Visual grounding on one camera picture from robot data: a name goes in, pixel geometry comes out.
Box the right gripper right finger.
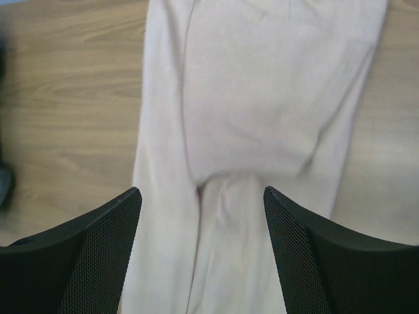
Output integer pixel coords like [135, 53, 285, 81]
[263, 186, 418, 313]

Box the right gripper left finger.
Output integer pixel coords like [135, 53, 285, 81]
[1, 187, 141, 314]

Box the beige t shirt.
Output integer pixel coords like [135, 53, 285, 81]
[122, 1, 388, 313]

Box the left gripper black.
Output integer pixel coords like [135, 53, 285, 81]
[1, 27, 15, 213]

